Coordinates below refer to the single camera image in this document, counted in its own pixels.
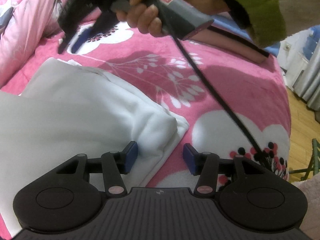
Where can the blue plastic box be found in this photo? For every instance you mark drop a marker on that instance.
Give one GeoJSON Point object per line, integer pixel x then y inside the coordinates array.
{"type": "Point", "coordinates": [312, 42]}

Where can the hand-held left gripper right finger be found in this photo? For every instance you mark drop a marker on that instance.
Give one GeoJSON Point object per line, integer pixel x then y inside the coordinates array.
{"type": "Point", "coordinates": [189, 158]}

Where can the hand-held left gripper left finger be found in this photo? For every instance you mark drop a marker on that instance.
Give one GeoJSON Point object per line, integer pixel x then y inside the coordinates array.
{"type": "Point", "coordinates": [131, 156]}

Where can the green metal rack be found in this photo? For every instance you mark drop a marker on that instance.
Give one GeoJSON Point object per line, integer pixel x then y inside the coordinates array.
{"type": "Point", "coordinates": [315, 155]}

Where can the white cabinet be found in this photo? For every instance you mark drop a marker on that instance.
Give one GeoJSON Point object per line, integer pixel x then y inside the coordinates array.
{"type": "Point", "coordinates": [287, 55]}

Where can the pink floral bed sheet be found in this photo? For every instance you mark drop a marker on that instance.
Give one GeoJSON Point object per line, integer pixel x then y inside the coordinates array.
{"type": "Point", "coordinates": [225, 85]}

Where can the pink blue printed quilt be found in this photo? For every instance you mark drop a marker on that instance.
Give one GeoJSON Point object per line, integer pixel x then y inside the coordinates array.
{"type": "Point", "coordinates": [25, 30]}

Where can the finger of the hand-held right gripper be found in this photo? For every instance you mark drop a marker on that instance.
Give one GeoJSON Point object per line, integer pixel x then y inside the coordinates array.
{"type": "Point", "coordinates": [82, 38]}
{"type": "Point", "coordinates": [65, 42]}

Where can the white bear-print T-shirt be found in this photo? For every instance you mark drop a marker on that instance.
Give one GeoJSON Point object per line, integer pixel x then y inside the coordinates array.
{"type": "Point", "coordinates": [75, 117]}

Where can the grey ribbed fixture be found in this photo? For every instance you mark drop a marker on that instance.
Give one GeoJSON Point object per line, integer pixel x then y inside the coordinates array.
{"type": "Point", "coordinates": [307, 85]}

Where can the person's right forearm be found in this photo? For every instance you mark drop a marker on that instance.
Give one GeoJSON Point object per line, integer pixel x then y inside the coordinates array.
{"type": "Point", "coordinates": [262, 12]}

